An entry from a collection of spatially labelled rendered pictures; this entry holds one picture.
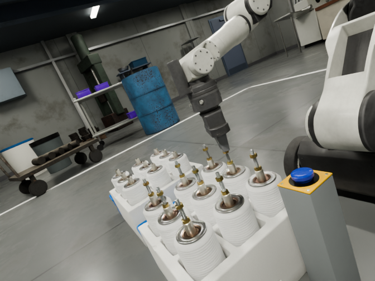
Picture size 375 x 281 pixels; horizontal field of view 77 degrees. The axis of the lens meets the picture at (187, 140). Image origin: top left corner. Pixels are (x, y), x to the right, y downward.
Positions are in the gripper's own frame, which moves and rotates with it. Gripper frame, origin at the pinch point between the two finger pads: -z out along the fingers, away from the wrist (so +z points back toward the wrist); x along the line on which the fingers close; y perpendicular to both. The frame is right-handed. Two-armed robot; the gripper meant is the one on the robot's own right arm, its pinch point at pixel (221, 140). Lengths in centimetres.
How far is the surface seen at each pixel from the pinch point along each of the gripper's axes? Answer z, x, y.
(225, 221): -12.4, -19.5, 8.9
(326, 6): 46, 533, -442
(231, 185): -12.8, -3.8, 2.7
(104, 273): -36, 15, 60
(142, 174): -13, 42, 35
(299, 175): -3.1, -29.2, -6.6
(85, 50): 185, 610, 152
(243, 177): -11.7, -4.5, -1.3
